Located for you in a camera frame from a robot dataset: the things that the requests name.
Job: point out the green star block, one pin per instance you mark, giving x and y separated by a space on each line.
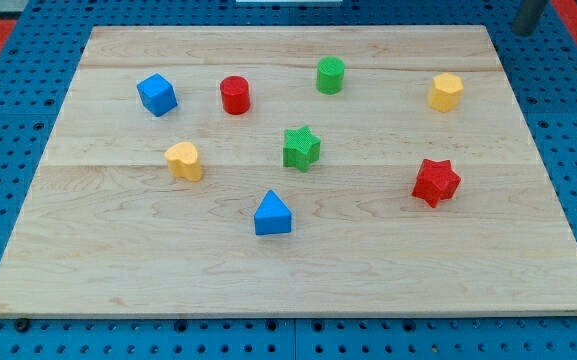
301 148

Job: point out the yellow heart block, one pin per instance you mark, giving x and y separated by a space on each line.
183 161

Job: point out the red star block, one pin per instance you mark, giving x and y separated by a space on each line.
435 181

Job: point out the wooden board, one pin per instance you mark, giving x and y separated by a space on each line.
107 232

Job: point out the blue triangle block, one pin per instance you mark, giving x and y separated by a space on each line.
272 216

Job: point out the red cylinder block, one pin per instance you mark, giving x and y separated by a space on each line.
235 95

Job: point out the green cylinder block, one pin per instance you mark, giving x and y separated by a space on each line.
330 75

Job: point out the blue cube block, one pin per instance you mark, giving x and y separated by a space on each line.
157 95

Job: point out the yellow hexagon block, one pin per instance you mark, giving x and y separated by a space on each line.
445 92

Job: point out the grey metal pole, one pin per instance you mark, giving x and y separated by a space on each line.
527 17

